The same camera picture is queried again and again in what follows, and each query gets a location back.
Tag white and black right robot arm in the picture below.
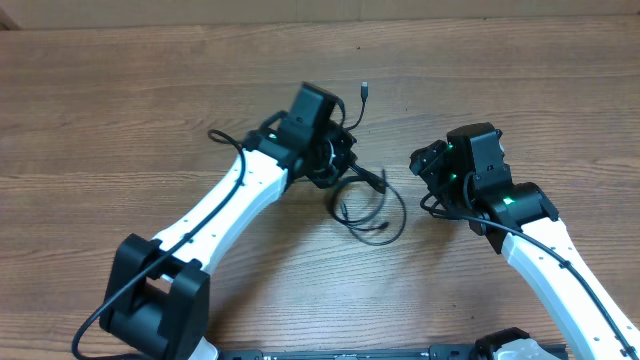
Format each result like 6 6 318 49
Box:
409 123 639 359

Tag black USB cable bundle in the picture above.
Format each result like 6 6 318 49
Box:
327 168 407 247

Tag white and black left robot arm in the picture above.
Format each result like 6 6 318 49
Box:
94 82 387 360

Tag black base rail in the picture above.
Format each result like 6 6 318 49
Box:
219 342 569 360

